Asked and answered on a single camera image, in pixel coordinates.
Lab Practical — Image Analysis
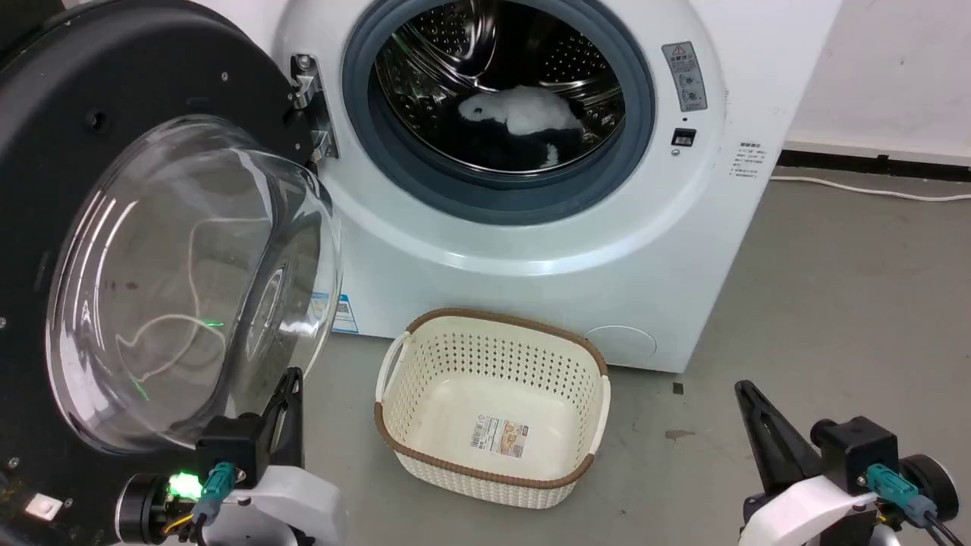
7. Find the black baseboard strip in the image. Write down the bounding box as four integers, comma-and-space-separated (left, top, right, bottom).
778, 149, 971, 184

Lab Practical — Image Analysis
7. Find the white floor cable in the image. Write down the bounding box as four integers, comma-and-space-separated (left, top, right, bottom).
770, 175, 971, 202

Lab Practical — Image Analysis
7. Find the stainless steel washer drum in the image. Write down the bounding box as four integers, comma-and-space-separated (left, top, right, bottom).
369, 0, 627, 174

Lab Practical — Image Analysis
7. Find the grey warning label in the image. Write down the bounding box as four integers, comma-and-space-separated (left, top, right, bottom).
661, 42, 709, 113

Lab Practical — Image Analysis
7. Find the round white filter cover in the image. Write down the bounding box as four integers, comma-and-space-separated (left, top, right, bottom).
584, 325, 658, 369

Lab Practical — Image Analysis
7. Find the cream laundry basket brown rim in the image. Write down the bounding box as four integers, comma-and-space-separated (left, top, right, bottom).
374, 308, 612, 510

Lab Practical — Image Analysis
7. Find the white front-load washing machine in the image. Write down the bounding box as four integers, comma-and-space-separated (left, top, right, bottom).
193, 0, 843, 374

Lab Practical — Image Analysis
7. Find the printed basket label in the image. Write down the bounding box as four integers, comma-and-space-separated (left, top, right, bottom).
470, 414, 529, 459

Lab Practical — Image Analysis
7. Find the blue and white sticker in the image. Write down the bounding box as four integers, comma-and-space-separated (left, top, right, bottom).
331, 294, 360, 335

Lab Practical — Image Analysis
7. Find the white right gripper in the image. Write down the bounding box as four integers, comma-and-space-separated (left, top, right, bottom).
734, 381, 885, 546

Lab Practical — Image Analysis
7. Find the teal right connector with cable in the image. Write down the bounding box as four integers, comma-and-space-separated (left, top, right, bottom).
866, 463, 964, 546

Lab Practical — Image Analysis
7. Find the small printed text sticker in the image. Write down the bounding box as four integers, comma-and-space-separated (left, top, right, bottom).
730, 143, 768, 179

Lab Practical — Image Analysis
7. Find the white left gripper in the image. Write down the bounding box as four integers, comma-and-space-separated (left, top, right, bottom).
203, 368, 344, 546

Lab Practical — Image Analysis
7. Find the teal connector with cable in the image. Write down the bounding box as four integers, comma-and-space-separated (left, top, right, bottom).
190, 461, 237, 543
866, 463, 964, 546

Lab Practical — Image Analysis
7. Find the black washer door glass bowl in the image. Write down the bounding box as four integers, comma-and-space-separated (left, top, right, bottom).
0, 0, 344, 546

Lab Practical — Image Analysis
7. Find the teal left connector with cable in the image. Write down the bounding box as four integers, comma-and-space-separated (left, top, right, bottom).
190, 461, 237, 543

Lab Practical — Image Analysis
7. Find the metal door hinge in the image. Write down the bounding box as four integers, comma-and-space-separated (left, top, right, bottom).
288, 53, 340, 165

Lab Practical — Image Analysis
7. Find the dark garment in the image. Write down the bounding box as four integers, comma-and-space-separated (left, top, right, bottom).
446, 120, 585, 174

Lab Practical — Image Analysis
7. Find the white fluffy garment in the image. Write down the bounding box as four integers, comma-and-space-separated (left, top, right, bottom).
457, 85, 586, 167

